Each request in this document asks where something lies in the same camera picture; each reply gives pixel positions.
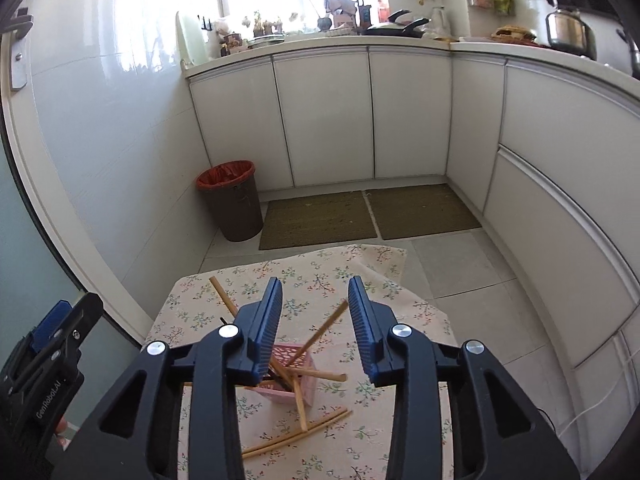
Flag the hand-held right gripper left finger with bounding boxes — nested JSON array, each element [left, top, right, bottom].
[[52, 276, 285, 480]]

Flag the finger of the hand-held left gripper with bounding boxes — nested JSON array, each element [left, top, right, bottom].
[[47, 291, 105, 368], [29, 300, 72, 353]]

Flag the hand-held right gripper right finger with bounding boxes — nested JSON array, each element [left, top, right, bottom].
[[347, 276, 583, 480]]

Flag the wooden chopstick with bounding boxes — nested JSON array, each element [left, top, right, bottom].
[[280, 366, 348, 382], [242, 412, 353, 459], [208, 275, 240, 316], [292, 377, 310, 433], [241, 407, 351, 456], [299, 300, 350, 357]]

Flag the pink lattice basket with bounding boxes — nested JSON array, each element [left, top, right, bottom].
[[244, 342, 320, 407]]

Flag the person's left hand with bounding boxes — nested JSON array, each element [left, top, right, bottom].
[[54, 416, 78, 450]]

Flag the floral tablecloth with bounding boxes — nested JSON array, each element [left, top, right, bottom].
[[145, 244, 458, 480]]

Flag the frosted glass door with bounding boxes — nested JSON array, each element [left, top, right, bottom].
[[0, 125, 146, 426]]

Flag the olive woven floor mat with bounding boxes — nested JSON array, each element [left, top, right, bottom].
[[364, 183, 483, 241], [259, 191, 378, 251]]

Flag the brown trash bin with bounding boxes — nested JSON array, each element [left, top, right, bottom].
[[196, 160, 264, 242]]

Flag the red trash bag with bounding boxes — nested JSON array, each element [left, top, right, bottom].
[[196, 160, 256, 192]]

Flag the white kitchen cabinets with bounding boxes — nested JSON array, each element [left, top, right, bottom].
[[185, 42, 640, 441]]

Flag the white countertop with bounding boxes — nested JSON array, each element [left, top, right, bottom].
[[182, 30, 640, 86]]

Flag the pale green cutting board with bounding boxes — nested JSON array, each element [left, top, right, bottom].
[[175, 10, 210, 68]]

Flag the black frying pan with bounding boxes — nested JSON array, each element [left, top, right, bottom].
[[362, 10, 432, 38]]

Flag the row of small ornaments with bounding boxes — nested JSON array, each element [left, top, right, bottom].
[[214, 10, 301, 43]]

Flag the grey figurine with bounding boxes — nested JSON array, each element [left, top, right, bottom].
[[322, 0, 358, 26]]

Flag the plate of food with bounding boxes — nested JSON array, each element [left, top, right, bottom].
[[491, 25, 538, 44]]

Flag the steel kettle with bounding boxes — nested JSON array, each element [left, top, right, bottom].
[[545, 0, 598, 61]]

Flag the white cable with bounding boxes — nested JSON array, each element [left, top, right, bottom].
[[554, 350, 640, 436]]

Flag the metal door bracket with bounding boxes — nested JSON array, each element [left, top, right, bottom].
[[9, 7, 32, 92]]

